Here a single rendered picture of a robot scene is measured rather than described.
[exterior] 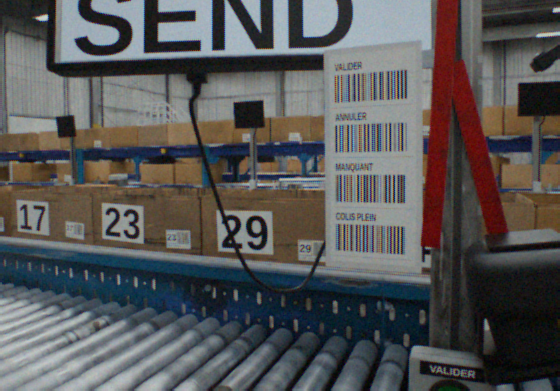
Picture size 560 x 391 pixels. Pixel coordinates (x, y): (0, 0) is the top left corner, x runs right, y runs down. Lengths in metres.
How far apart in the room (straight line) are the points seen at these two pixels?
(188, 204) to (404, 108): 0.89
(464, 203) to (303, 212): 0.70
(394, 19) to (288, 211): 0.65
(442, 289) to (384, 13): 0.30
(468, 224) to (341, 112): 0.14
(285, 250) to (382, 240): 0.70
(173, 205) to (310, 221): 0.40
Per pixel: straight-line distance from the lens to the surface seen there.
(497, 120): 5.55
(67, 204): 1.51
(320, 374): 0.87
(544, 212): 1.00
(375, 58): 0.39
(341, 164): 0.39
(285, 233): 1.07
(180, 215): 1.21
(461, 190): 0.39
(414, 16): 0.52
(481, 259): 0.33
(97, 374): 0.94
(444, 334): 0.41
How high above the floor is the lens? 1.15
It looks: 3 degrees down
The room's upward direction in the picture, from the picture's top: 1 degrees counter-clockwise
